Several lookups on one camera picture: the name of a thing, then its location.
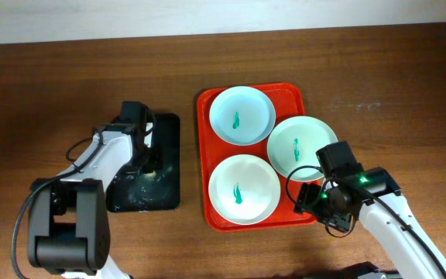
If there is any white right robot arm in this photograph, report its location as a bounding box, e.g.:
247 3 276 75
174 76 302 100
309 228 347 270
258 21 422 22
285 164 446 278

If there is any white plate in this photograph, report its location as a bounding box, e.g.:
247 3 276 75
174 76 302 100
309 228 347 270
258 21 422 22
208 154 281 226

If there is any light green plate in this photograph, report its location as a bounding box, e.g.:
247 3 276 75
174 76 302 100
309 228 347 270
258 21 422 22
267 116 338 182

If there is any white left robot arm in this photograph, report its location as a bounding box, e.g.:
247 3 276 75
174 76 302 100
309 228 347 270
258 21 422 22
21 122 155 278

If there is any light blue plate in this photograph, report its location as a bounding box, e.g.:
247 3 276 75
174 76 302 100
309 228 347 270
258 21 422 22
209 86 276 146

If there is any black rectangular tray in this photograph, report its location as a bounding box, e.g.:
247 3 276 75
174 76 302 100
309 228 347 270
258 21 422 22
106 113 180 213

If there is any red plastic tray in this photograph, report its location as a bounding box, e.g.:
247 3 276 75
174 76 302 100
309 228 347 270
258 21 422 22
197 82 317 233

